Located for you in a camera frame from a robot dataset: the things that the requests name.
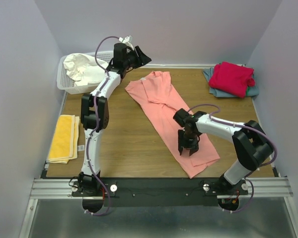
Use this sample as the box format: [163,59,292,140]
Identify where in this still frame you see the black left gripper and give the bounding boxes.
[123,47,151,69]

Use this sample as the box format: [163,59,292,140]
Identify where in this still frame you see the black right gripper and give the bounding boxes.
[177,128,199,155]

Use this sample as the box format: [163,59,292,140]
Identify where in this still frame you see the pink t shirt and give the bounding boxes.
[125,71,220,178]

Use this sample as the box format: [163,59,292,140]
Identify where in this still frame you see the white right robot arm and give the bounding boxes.
[173,109,277,194]

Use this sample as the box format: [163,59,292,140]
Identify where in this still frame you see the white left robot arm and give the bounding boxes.
[78,43,151,196]

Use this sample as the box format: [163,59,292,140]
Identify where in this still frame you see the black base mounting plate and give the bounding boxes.
[69,178,248,209]

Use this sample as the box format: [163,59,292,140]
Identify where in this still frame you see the white cloth in basket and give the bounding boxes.
[63,53,108,86]

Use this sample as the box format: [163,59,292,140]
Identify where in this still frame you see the folded red t shirt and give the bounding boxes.
[208,61,256,98]

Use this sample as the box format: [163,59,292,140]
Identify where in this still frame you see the folded green t shirt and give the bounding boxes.
[245,86,252,97]

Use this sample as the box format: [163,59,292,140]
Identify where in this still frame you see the white plastic basket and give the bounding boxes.
[56,50,115,95]

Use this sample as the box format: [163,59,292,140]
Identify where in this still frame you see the folded blue t shirt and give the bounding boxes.
[202,67,259,98]

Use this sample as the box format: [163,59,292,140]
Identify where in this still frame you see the folded yellow towel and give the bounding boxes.
[48,115,80,164]

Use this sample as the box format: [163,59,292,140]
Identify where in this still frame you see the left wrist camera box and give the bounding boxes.
[118,35,134,48]

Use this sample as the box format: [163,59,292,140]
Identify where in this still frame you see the aluminium frame rail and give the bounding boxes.
[30,177,294,199]

